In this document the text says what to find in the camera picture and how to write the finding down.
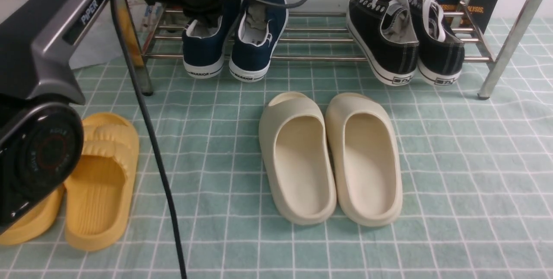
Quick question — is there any right cream slide sandal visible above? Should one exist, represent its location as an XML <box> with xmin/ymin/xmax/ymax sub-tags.
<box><xmin>324</xmin><ymin>92</ymin><xmax>403</xmax><ymax>227</ymax></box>

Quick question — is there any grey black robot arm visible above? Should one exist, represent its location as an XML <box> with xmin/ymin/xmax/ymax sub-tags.
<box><xmin>1</xmin><ymin>0</ymin><xmax>223</xmax><ymax>233</ymax></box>

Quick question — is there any black canvas sneaker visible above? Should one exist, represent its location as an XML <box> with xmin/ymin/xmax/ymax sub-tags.
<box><xmin>407</xmin><ymin>0</ymin><xmax>465</xmax><ymax>86</ymax></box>
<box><xmin>346</xmin><ymin>0</ymin><xmax>420</xmax><ymax>86</ymax></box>

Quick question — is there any cream slide sandal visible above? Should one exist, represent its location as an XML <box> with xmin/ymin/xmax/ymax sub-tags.
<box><xmin>324</xmin><ymin>92</ymin><xmax>403</xmax><ymax>227</ymax></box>
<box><xmin>258</xmin><ymin>92</ymin><xmax>337</xmax><ymax>225</ymax></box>

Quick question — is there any yellow slide sandal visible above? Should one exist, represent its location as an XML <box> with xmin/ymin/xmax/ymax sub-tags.
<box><xmin>64</xmin><ymin>112</ymin><xmax>140</xmax><ymax>251</ymax></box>
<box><xmin>0</xmin><ymin>185</ymin><xmax>65</xmax><ymax>246</ymax></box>

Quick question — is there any left yellow slide sandal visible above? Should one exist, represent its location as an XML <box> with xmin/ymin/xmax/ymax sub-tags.
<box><xmin>0</xmin><ymin>185</ymin><xmax>65</xmax><ymax>246</ymax></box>

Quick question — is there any right yellow slide sandal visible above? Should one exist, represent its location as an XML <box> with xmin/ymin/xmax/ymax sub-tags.
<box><xmin>64</xmin><ymin>112</ymin><xmax>140</xmax><ymax>251</ymax></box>

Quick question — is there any metal shoe rack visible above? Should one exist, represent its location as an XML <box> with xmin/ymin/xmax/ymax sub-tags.
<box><xmin>114</xmin><ymin>0</ymin><xmax>543</xmax><ymax>100</ymax></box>

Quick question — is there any light blue paper sheet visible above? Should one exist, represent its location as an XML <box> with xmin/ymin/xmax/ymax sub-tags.
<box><xmin>69</xmin><ymin>7</ymin><xmax>122</xmax><ymax>69</ymax></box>

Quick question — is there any right black canvas sneaker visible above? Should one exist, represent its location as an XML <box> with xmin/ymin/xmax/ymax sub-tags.
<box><xmin>407</xmin><ymin>0</ymin><xmax>465</xmax><ymax>86</ymax></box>

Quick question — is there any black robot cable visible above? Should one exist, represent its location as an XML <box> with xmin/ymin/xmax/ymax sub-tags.
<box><xmin>106</xmin><ymin>0</ymin><xmax>314</xmax><ymax>279</ymax></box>

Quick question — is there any left black canvas sneaker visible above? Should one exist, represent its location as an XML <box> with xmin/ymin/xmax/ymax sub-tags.
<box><xmin>346</xmin><ymin>0</ymin><xmax>420</xmax><ymax>86</ymax></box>

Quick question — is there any navy slip-on shoe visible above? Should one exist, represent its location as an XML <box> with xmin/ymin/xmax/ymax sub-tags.
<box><xmin>229</xmin><ymin>0</ymin><xmax>289</xmax><ymax>82</ymax></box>
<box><xmin>182</xmin><ymin>0</ymin><xmax>242</xmax><ymax>79</ymax></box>

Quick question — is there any left cream slide sandal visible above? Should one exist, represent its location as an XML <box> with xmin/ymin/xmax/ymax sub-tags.
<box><xmin>258</xmin><ymin>92</ymin><xmax>337</xmax><ymax>225</ymax></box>

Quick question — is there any green checkered floor cloth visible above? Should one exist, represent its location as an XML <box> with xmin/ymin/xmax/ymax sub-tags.
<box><xmin>0</xmin><ymin>16</ymin><xmax>553</xmax><ymax>279</ymax></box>

